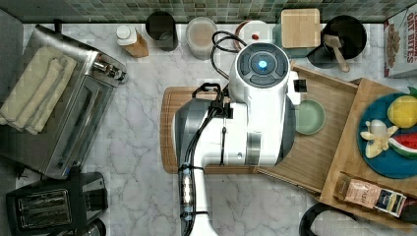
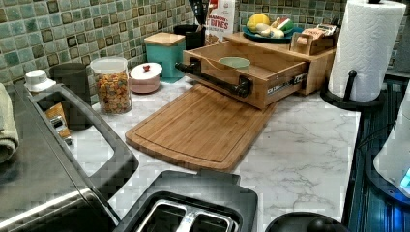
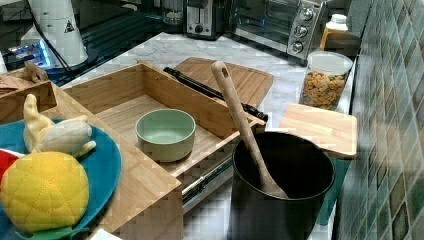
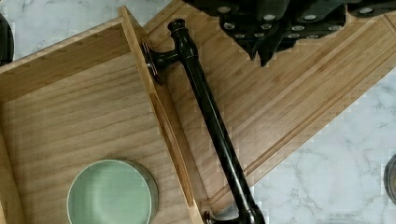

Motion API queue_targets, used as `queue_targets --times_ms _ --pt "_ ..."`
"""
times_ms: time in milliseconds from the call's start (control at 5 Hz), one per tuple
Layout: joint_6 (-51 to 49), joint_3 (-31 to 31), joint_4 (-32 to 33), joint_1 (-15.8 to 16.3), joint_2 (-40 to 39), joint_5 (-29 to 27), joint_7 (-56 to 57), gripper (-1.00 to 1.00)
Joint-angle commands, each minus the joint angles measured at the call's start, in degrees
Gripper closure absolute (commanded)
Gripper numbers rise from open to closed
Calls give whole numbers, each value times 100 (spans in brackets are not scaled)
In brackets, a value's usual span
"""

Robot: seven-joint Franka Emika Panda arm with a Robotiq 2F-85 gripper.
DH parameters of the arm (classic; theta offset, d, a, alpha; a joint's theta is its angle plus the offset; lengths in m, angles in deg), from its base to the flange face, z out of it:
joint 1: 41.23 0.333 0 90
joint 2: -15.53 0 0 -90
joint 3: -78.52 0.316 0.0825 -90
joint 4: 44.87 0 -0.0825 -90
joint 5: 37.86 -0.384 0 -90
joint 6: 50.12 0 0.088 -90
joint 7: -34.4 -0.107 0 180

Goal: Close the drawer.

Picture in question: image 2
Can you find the green bowl in drawer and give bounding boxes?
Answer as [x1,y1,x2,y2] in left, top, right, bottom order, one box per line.
[219,56,250,70]

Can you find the white paper towel roll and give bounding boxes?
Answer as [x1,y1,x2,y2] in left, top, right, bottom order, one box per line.
[328,0,406,102]

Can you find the black paper towel holder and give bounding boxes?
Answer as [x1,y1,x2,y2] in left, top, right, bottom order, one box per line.
[320,70,386,112]

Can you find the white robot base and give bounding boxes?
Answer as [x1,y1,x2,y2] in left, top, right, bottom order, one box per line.
[366,87,410,206]

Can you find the black oven handle appliance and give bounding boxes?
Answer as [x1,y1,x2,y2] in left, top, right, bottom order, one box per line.
[1,83,138,232]

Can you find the cereal box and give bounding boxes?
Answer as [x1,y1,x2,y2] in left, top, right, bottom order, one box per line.
[205,0,235,45]

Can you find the black round object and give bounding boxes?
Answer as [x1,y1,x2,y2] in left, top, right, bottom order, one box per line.
[265,212,350,232]

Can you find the wooden drawer cabinet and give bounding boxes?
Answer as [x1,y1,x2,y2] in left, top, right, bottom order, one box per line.
[225,32,336,95]

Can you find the wooden drawer with black handle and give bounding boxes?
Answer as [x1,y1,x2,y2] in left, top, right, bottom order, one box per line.
[175,42,309,109]

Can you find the beige towel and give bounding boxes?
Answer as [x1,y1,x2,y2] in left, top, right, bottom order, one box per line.
[0,84,19,163]

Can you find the black utensil holder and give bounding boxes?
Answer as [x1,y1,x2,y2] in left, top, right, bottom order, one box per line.
[173,24,206,50]

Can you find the dark plate of toy fruit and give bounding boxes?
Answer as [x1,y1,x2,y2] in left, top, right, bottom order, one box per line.
[243,14,304,44]

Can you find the pink pot with white lid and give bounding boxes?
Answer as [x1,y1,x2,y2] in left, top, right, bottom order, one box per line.
[130,63,162,94]

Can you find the clear cereal jar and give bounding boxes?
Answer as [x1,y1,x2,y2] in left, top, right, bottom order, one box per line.
[90,57,132,114]

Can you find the dark grey cup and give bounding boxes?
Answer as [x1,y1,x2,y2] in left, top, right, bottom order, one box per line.
[49,63,92,131]

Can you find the wooden tea bag box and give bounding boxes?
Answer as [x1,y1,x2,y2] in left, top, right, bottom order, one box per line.
[289,23,339,55]

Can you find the teal canister with wooden lid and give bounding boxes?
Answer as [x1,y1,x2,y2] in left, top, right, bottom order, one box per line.
[144,32,186,83]

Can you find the white cap bottle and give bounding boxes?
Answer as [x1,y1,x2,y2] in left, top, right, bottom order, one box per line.
[24,70,56,93]

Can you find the black toaster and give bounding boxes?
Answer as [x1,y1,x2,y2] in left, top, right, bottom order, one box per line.
[113,170,258,232]

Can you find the bamboo cutting board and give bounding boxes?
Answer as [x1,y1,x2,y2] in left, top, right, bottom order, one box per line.
[126,84,276,171]

